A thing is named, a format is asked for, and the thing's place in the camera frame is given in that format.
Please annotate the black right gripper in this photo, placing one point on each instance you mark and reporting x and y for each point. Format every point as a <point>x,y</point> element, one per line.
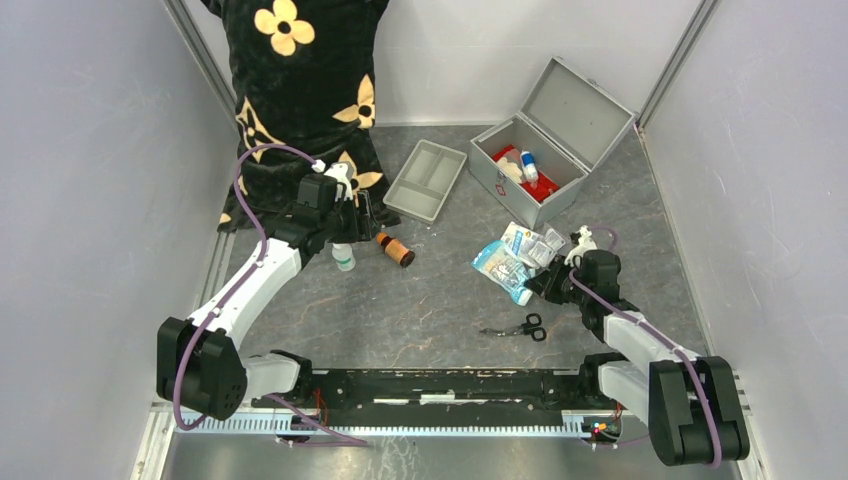
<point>544,282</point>

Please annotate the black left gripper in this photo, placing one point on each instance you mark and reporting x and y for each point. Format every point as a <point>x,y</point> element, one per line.
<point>362,228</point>

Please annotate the white plastic bottle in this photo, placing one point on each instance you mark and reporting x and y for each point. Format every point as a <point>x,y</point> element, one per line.
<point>343,256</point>

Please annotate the clear bag of wipes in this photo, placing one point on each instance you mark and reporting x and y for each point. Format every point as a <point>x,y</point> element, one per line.
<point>536,249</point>

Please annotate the amber pill bottle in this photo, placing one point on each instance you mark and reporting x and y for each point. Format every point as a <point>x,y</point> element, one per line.
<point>395,250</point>

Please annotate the black handled scissors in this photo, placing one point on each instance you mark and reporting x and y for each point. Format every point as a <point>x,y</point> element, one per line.
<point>532,326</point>

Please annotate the blue gauze packet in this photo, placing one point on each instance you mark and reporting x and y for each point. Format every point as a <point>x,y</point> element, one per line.
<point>496,263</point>

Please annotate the grey plastic divider tray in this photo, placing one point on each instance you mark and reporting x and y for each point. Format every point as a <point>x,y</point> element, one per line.
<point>426,179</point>

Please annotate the red first aid pouch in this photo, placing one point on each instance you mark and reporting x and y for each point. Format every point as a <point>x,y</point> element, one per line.
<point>540,191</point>

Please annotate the silver metal case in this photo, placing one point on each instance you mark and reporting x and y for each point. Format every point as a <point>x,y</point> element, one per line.
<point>569,124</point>

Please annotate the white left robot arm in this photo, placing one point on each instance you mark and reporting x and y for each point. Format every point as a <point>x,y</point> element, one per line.
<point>199,364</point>

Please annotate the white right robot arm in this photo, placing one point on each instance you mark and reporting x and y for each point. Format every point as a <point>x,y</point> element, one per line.
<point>689,403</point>

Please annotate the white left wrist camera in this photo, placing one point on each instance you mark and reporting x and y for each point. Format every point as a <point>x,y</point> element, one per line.
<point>341,173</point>

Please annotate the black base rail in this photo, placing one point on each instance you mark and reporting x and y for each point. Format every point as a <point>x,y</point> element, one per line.
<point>434,398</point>

